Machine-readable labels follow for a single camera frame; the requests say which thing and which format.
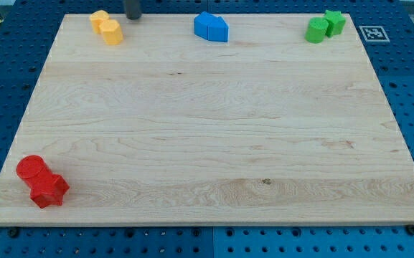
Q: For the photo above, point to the yellow heart block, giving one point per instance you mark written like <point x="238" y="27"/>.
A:
<point x="97" y="18"/>

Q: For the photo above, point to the yellow hexagon block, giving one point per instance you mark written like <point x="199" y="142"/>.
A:
<point x="111" y="32"/>

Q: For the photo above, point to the light wooden board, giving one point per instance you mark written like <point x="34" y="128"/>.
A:
<point x="168" y="129"/>

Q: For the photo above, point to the blue pentagon block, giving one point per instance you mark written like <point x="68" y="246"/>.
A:
<point x="217" y="30"/>

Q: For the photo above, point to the blue cube block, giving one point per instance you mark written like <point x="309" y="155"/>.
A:
<point x="201" y="23"/>

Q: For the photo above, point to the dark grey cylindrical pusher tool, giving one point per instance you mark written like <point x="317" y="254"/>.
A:
<point x="132" y="9"/>

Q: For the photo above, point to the green cylinder block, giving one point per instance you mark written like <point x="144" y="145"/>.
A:
<point x="316" y="30"/>

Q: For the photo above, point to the red star block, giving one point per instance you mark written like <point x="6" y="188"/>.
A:
<point x="48" y="190"/>

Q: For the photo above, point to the green star block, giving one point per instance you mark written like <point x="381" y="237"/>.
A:
<point x="336" y="22"/>

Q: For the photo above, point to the red cylinder block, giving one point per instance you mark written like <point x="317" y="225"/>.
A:
<point x="33" y="171"/>

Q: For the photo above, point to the white fiducial marker tag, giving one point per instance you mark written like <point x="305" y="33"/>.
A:
<point x="372" y="33"/>

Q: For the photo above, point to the black bolt left front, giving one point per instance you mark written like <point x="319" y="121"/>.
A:
<point x="13" y="232"/>

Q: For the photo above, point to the black bolt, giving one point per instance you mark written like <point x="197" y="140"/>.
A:
<point x="13" y="232"/>
<point x="409" y="229"/>

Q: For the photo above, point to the black bolt right front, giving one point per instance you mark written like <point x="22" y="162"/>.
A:
<point x="409" y="229"/>

